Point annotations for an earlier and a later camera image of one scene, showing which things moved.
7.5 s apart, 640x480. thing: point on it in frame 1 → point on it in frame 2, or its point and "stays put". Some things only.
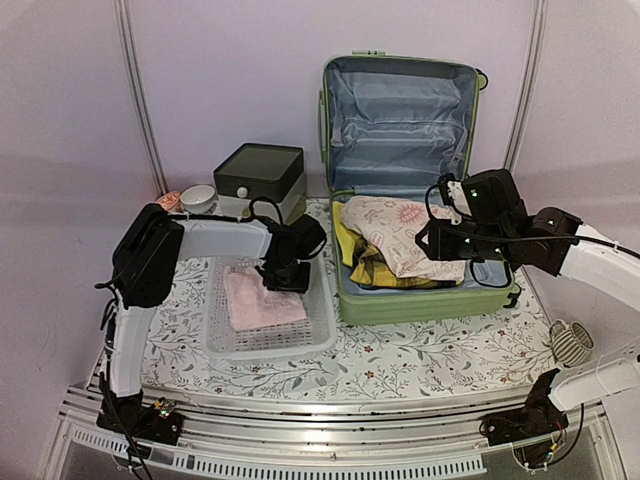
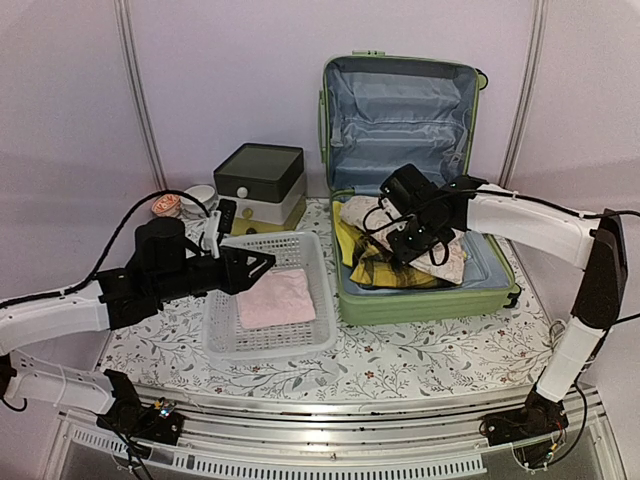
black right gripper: x=440 y=244 → x=403 y=253
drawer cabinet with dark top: x=259 y=181 stays put
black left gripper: x=302 y=285 → x=236 y=276
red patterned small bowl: x=171 y=202 stays put
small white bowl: x=197 y=199 stays put
